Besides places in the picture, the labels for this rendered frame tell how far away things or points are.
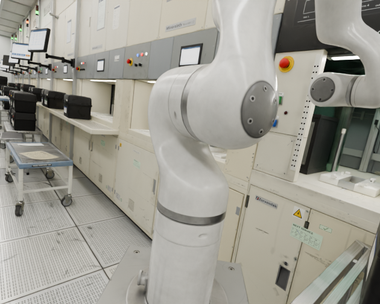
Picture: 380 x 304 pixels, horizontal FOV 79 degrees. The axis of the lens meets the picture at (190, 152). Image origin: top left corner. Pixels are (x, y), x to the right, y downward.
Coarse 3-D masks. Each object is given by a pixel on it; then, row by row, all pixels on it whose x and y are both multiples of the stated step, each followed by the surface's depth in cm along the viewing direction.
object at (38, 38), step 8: (32, 32) 285; (40, 32) 274; (48, 32) 268; (32, 40) 284; (40, 40) 273; (48, 40) 270; (32, 48) 283; (40, 48) 272; (48, 56) 288; (56, 56) 291; (72, 64) 311
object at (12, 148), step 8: (8, 144) 247; (16, 144) 252; (48, 144) 273; (8, 152) 255; (16, 152) 216; (24, 152) 227; (48, 152) 239; (56, 152) 244; (8, 160) 257; (16, 160) 201; (24, 160) 203; (32, 160) 205; (40, 160) 209; (48, 160) 212; (56, 160) 215; (8, 168) 247; (24, 168) 195; (48, 168) 286; (8, 176) 260; (48, 176) 288; (16, 184) 212; (24, 192) 200; (64, 200) 224; (16, 208) 196
